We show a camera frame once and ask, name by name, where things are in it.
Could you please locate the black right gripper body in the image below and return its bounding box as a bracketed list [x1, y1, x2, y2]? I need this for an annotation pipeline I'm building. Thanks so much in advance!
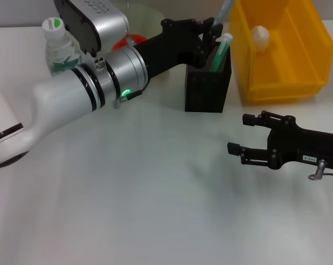
[266, 116, 333, 170]

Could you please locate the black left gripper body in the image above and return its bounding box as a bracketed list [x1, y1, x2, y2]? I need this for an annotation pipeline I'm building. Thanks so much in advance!
[133, 18, 205, 80]

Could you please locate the mint green pen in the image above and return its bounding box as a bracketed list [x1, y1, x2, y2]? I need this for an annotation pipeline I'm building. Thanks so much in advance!
[210, 33, 233, 73]

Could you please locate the grey pen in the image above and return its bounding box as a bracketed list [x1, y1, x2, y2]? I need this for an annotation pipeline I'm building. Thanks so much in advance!
[211, 0, 235, 29]

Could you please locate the white paper ball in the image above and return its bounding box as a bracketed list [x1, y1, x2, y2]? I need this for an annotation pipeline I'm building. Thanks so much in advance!
[250, 25, 271, 53]

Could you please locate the red orange fruit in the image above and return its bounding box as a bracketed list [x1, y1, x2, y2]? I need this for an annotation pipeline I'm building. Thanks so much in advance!
[111, 33, 148, 52]

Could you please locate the clear water bottle green label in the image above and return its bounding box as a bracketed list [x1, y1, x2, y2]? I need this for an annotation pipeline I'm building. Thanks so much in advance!
[41, 17, 82, 78]

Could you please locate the pale green glass fruit bowl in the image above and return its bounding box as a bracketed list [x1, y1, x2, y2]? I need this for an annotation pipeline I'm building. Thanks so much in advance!
[124, 4, 184, 42]

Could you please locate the black mesh pen holder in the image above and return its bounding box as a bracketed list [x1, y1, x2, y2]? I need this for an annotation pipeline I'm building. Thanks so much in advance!
[184, 40, 233, 113]

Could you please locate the yellow plastic storage bin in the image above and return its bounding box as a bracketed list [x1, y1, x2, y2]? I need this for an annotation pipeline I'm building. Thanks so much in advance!
[228, 0, 333, 105]

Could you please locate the grey cable with metal connector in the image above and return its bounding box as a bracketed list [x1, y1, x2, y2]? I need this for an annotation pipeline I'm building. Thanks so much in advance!
[307, 159, 333, 181]

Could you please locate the black cable with metal connector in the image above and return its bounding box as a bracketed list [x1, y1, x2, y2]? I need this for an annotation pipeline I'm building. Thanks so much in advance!
[112, 88, 145, 109]

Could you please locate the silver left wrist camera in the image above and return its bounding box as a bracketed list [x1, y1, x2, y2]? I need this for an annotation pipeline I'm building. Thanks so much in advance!
[53, 0, 130, 59]

